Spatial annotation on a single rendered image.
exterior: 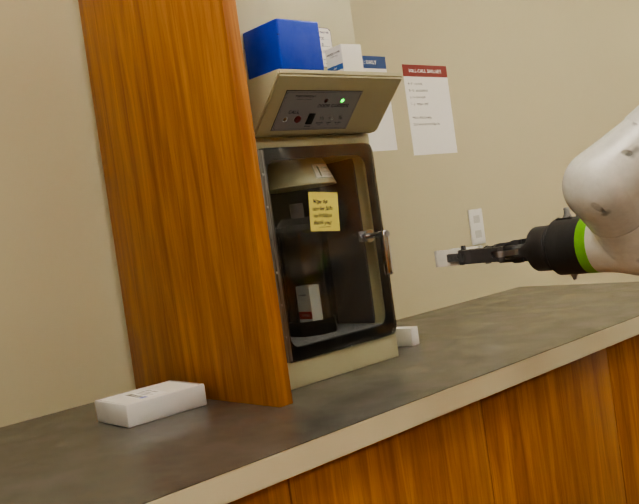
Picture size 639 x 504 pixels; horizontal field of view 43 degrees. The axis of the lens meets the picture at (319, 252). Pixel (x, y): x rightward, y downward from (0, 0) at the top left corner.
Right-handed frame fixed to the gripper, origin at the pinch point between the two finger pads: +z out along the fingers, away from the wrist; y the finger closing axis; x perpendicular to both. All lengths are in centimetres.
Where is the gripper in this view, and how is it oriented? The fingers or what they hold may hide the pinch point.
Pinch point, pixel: (458, 256)
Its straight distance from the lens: 149.2
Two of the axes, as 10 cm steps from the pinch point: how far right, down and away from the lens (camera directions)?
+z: -6.7, 0.8, 7.4
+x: 1.2, 9.9, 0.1
